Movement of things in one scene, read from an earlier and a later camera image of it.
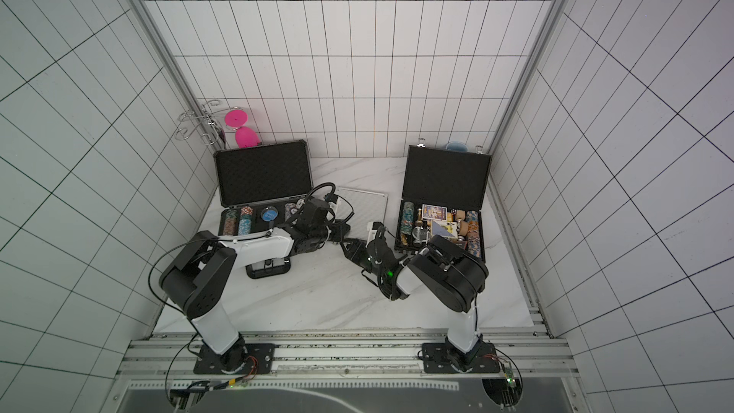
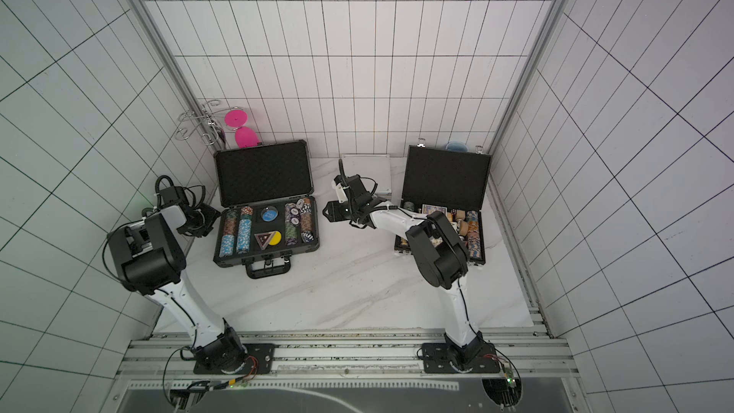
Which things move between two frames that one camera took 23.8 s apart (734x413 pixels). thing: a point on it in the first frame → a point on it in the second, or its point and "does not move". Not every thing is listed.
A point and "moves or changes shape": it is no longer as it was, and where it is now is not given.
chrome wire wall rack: (205, 119) does not move
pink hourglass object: (236, 119) does not move
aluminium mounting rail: (524, 355) does not move
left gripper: (339, 229) → (212, 216)
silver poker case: (358, 207) moves or changes shape
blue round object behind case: (457, 146) does not move
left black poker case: (257, 186) does not move
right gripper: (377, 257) → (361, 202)
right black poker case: (443, 196) does not move
